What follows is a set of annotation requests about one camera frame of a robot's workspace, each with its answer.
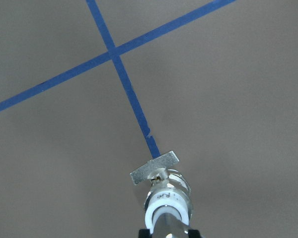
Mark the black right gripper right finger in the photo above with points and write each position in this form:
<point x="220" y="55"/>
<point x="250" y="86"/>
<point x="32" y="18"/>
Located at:
<point x="194" y="234"/>

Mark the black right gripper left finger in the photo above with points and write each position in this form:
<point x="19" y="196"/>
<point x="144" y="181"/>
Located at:
<point x="144" y="234"/>

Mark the chrome pipe fitting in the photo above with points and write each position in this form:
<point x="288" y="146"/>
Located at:
<point x="168" y="224"/>

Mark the white PPR ball valve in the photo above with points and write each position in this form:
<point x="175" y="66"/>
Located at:
<point x="169" y="191"/>

